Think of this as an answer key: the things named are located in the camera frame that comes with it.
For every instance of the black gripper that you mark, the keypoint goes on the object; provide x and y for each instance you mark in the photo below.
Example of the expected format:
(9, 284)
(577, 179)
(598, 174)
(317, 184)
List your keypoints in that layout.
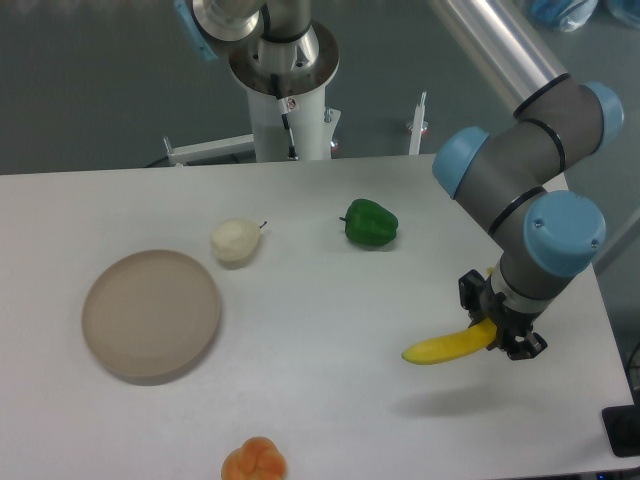
(512, 314)

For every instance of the yellow banana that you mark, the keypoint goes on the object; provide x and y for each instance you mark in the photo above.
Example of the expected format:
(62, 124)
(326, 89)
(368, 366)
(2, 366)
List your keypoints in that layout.
(446, 348)

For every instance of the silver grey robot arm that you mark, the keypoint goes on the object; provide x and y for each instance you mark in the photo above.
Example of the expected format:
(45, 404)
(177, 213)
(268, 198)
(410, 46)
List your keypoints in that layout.
(284, 60)

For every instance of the beige round plate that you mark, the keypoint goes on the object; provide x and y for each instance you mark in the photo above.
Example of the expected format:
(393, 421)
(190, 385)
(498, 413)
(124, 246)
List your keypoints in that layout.
(150, 317)

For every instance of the black device at table edge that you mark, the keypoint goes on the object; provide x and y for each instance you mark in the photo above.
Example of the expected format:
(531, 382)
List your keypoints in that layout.
(622, 428)

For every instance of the green bell pepper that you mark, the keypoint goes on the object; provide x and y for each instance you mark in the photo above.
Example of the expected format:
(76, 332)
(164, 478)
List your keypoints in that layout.
(368, 223)

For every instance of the white pear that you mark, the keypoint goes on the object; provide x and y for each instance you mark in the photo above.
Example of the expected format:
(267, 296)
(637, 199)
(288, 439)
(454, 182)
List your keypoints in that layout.
(236, 241)

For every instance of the orange bread roll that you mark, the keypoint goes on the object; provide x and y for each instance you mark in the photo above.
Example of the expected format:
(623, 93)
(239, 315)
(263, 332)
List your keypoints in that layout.
(258, 458)

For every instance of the blue plastic bag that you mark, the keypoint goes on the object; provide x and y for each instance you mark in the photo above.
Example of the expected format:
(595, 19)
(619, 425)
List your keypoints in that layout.
(562, 15)

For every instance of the white bracket with red knob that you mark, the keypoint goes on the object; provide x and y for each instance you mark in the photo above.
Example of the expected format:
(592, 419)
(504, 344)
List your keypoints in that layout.
(417, 126)

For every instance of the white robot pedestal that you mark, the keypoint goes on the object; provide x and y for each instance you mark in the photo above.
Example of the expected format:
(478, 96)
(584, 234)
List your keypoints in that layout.
(294, 127)

